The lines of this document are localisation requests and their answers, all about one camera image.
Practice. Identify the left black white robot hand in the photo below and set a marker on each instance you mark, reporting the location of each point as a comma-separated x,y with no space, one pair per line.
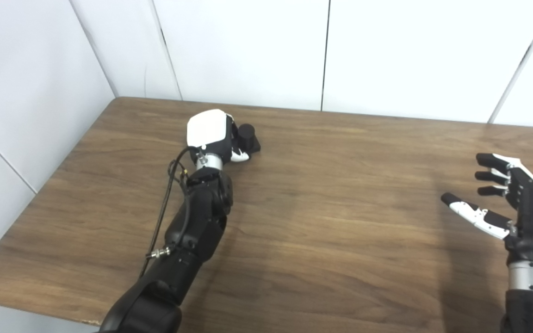
208,127

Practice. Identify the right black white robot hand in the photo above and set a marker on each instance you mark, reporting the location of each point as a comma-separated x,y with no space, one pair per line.
530,217

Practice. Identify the black peg with square base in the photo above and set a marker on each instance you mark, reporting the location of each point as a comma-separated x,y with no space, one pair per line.
248,134

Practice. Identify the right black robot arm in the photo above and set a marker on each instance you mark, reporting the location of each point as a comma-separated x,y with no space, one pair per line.
530,310

